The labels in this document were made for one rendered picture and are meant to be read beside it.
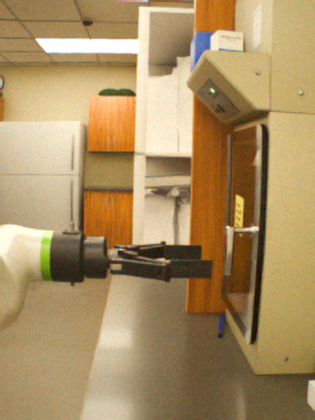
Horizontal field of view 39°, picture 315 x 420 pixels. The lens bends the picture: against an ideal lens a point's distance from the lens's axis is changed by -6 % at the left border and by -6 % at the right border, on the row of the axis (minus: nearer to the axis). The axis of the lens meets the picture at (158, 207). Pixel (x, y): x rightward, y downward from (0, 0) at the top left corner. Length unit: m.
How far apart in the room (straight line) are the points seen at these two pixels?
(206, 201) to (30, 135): 4.78
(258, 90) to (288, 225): 0.24
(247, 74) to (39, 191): 5.11
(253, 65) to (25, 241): 0.49
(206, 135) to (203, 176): 0.10
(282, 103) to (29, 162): 5.14
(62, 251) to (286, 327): 0.42
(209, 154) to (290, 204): 0.39
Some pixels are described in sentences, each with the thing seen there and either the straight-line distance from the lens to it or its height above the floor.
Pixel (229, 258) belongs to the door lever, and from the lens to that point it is 0.84.
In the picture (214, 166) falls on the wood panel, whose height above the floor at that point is 1.31.
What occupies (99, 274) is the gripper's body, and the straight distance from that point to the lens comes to 0.81.
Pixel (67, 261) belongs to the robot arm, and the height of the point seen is 1.15.
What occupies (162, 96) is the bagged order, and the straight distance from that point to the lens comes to 2.19.
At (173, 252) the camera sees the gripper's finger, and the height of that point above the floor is 1.15.
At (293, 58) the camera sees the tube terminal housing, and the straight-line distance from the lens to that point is 0.82.
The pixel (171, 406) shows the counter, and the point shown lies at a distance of 0.76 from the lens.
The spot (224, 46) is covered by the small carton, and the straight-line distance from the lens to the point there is 0.89.
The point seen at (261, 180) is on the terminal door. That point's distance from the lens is 0.80.
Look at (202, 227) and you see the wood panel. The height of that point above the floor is 1.16.
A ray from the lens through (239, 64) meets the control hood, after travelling 0.80.
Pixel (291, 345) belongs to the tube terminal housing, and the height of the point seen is 1.00.
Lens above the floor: 1.32
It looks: 6 degrees down
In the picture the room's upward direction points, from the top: 1 degrees clockwise
